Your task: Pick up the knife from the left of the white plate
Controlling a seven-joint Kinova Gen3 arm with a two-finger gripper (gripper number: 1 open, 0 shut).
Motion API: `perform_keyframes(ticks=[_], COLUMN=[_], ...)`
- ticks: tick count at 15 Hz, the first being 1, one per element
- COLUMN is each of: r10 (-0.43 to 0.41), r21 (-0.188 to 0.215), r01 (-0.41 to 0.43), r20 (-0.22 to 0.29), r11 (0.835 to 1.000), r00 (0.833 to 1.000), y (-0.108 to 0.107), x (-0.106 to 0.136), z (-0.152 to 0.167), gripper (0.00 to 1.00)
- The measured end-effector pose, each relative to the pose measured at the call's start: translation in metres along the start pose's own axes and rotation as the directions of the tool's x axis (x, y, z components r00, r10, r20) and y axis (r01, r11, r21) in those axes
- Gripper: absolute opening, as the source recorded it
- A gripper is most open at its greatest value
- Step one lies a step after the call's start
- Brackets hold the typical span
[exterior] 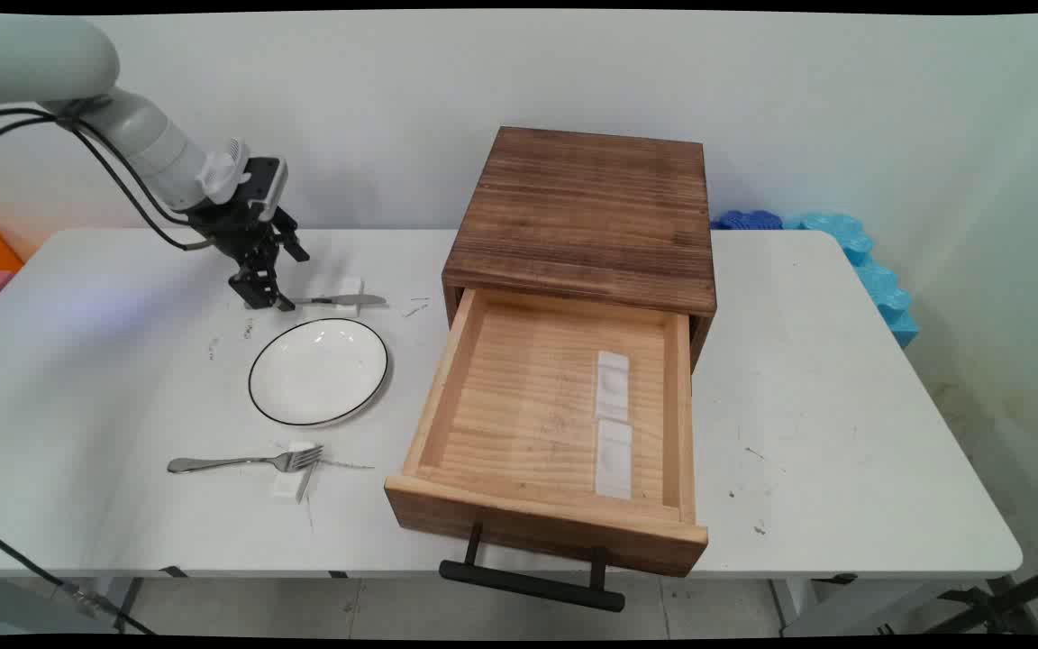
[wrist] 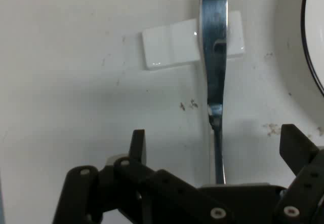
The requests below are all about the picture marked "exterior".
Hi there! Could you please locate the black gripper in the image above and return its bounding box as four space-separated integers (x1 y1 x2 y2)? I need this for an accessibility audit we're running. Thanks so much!
186 198 311 314

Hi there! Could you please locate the silver table knife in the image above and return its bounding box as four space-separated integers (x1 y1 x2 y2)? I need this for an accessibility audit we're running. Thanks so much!
288 294 387 308

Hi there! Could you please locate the white knife rest block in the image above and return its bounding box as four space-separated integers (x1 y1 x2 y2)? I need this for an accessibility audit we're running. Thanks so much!
331 276 366 317

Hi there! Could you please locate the white plate with black rim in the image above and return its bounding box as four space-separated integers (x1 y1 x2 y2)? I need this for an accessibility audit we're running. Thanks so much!
248 317 390 427

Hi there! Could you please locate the silver fork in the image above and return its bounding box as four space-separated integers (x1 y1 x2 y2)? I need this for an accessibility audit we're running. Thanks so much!
167 444 324 475

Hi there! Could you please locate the white fork rest block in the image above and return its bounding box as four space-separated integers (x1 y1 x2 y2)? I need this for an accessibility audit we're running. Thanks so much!
270 441 319 502

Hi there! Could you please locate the light wooden drawer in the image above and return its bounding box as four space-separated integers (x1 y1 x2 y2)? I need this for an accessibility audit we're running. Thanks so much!
384 287 709 578

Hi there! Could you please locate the dark wooden drawer cabinet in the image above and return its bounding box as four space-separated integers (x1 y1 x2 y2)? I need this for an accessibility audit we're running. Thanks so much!
442 126 718 371

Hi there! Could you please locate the white cutlery rest pad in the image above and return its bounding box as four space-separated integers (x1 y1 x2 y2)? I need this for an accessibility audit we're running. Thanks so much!
595 350 631 423
594 418 633 501

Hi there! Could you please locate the light blue foam piece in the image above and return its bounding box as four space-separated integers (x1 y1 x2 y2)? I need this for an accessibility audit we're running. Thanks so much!
782 212 921 349

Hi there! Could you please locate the black silver wrist camera box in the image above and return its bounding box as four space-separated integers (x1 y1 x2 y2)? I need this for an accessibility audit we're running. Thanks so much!
243 157 289 223

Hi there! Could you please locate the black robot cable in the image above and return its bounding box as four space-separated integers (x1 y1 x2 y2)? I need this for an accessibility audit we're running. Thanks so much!
0 115 197 226
0 106 215 251

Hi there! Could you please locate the black floor cable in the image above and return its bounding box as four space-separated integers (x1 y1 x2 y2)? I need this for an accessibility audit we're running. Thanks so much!
0 520 157 637

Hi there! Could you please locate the black drawer handle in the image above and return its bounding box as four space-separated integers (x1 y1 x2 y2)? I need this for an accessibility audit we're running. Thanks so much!
439 521 626 614

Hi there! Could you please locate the black metal stand frame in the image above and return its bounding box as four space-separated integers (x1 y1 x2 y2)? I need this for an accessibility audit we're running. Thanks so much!
923 557 1038 637

